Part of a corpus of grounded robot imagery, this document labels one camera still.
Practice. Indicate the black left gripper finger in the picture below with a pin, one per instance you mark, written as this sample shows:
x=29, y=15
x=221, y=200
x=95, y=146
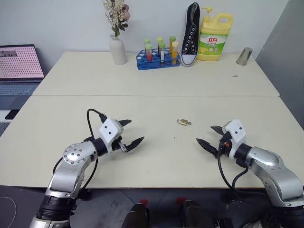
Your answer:
x=124, y=122
x=134, y=144

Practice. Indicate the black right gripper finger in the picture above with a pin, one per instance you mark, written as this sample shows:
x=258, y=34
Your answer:
x=218, y=129
x=207, y=146

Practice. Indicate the blue test tube rack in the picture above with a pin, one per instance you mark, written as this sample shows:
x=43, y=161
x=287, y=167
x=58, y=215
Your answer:
x=155, y=63

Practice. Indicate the yellow-capped tube, orange liquid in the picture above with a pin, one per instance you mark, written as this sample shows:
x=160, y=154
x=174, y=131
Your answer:
x=175, y=50

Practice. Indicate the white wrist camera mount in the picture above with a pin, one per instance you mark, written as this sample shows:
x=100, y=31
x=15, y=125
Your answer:
x=109, y=133
x=236, y=135

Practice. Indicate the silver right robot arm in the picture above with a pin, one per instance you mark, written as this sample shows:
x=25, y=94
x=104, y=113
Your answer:
x=273, y=173

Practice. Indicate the dark rounded shape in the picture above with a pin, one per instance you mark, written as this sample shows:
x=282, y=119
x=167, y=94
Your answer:
x=197, y=216
x=136, y=217

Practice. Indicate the black canvas sneaker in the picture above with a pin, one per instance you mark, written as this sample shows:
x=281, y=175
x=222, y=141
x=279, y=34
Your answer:
x=190, y=40

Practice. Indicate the dried flower bouquet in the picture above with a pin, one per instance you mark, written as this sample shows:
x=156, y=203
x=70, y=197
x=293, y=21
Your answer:
x=116, y=14

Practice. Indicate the green-capped tube, orange liquid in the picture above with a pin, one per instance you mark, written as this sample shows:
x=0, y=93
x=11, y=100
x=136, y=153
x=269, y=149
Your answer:
x=172, y=39

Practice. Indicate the green-capped tube, clear liquid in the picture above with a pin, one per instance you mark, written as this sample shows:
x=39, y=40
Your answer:
x=162, y=51

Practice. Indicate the stainless steel cup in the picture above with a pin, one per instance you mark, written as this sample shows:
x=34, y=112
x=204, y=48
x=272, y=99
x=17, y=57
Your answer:
x=244, y=57

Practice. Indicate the small brass padlock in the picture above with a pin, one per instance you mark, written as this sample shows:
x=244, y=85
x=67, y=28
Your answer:
x=183, y=122

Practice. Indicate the yellow detergent pump bottle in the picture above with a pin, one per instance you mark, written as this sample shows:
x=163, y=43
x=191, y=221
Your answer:
x=213, y=45

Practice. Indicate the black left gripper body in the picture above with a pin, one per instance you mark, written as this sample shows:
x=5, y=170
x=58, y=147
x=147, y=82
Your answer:
x=117, y=145

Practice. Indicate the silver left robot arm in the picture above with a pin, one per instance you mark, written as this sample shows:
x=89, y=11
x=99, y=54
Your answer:
x=71, y=166

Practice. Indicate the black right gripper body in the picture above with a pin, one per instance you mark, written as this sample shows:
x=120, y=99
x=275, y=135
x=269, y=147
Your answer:
x=225, y=148

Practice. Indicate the white ceramic vase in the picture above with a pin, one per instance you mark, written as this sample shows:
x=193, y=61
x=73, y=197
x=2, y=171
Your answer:
x=117, y=51

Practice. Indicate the open laptop, pink screen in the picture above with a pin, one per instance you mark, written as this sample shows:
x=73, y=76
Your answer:
x=19, y=64

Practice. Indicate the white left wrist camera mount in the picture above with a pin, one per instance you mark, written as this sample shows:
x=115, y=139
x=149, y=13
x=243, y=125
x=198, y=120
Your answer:
x=109, y=133

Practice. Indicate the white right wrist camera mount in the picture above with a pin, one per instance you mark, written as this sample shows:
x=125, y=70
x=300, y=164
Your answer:
x=236, y=135

